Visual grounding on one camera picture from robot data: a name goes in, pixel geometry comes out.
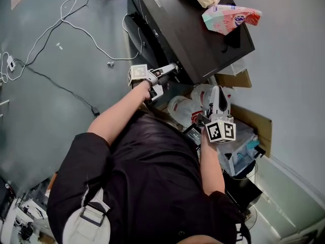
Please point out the white panel box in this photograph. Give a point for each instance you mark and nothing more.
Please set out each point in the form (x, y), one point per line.
(234, 66)

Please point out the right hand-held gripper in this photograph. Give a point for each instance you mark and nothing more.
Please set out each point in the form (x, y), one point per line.
(221, 132)

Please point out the person's black shirt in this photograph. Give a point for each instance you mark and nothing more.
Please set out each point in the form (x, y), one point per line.
(152, 174)

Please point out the small white clip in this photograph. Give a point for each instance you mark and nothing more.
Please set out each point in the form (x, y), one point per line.
(59, 46)

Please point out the black frame table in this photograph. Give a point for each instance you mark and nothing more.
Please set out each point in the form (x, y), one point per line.
(243, 189)

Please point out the small black screen device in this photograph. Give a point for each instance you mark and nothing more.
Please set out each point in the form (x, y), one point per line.
(194, 135)

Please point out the clear plastic storage box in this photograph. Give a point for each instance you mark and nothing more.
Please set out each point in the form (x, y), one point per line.
(241, 138)

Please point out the small black cloth item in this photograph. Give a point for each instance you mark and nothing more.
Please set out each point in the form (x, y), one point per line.
(232, 41)

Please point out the black washing machine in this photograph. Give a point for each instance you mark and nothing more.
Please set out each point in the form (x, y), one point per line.
(182, 34)

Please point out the narrow tan cardboard box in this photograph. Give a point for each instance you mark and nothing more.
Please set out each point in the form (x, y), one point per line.
(236, 79)

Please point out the pink tissue packet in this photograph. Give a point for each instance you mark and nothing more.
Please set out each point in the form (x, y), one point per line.
(228, 19)

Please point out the person's left forearm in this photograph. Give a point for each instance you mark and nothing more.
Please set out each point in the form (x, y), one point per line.
(116, 110)

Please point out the small white plug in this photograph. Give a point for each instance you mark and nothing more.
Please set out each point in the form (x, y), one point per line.
(110, 63)

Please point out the person's right forearm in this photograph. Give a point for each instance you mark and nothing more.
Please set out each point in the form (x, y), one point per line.
(212, 166)

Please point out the large cardboard wall sheet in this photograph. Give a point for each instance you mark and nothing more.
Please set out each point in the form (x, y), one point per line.
(254, 123)

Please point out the large clear water jug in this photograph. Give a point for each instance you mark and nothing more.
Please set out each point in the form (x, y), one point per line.
(181, 109)
(203, 94)

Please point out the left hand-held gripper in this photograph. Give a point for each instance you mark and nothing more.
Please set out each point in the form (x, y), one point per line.
(138, 74)

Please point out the white power adapter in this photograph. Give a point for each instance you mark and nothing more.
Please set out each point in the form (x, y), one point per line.
(11, 63)

